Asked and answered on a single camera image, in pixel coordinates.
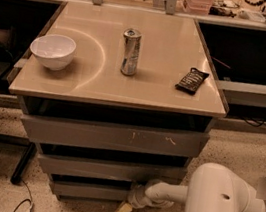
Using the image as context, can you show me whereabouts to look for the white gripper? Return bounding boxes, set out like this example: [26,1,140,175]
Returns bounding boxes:
[115,184,175,212]

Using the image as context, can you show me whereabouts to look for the grey bottom drawer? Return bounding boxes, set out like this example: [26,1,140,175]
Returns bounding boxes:
[49,174,131,201]

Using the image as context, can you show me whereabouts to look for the grey drawer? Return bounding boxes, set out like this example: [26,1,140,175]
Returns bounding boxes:
[21,114,209,158]
[38,154,187,185]
[49,174,131,201]

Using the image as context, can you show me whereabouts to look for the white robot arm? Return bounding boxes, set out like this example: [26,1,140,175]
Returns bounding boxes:
[115,163,266,212]

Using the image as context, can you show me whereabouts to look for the grey middle drawer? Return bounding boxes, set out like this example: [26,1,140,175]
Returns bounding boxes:
[38,154,187,185]

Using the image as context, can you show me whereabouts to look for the grey top drawer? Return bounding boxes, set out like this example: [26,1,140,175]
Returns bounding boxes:
[21,114,209,158]

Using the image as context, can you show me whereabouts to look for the grey drawer cabinet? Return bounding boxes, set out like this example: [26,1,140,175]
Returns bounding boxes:
[0,0,244,212]

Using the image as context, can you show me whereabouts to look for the black desk leg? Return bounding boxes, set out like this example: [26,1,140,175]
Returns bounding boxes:
[10,143,36,185]

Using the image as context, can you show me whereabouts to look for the black snack bar packet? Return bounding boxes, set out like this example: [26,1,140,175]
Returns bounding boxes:
[175,67,209,95]

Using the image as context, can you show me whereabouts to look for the silver drink can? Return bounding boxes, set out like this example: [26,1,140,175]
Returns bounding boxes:
[120,28,142,76]

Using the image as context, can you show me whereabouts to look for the white ceramic bowl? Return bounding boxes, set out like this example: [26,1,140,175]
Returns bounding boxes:
[30,34,77,71]

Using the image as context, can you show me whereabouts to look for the pink stacked trays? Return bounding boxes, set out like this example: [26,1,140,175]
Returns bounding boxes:
[180,0,216,18]

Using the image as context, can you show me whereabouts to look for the black floor cable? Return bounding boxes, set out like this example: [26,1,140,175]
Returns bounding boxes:
[11,178,41,212]

